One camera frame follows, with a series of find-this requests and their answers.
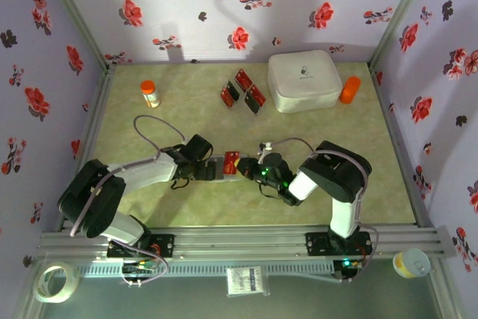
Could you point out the black VIP card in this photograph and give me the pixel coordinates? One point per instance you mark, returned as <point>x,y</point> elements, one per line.
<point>233,90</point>
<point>251,103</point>

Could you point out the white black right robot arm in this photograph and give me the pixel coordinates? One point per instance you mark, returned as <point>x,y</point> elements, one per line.
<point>336,173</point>

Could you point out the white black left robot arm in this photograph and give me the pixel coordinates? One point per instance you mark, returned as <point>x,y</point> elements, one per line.
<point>149,171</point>

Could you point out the orange-capped pill bottle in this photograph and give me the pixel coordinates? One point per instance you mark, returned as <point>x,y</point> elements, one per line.
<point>150,94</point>

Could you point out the white medicine case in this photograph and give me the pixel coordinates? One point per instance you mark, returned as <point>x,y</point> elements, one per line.
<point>304,80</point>

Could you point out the clear plastic packet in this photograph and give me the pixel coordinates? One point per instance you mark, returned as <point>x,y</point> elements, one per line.
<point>248,281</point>

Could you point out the small controller circuit board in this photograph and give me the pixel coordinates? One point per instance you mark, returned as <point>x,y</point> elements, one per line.
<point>142,267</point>
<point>347,263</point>

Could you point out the orange cylinder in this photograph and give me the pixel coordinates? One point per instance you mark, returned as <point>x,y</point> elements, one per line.
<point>350,90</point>

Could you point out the white yellow cup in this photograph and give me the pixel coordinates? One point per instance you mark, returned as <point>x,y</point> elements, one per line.
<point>411,263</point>

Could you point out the clear tape roll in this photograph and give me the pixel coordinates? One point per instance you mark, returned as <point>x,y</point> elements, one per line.
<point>56,299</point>

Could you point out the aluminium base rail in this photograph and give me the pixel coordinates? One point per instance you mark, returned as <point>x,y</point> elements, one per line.
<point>242,238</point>

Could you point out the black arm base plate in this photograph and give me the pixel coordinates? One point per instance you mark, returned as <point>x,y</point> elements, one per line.
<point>317,244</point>
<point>164,244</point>

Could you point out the aluminium table side rail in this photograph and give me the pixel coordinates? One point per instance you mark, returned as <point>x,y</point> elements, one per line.
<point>394,128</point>
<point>93,128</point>

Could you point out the aluminium frame post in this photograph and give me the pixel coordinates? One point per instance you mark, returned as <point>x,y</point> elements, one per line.
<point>400,16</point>
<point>80,16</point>

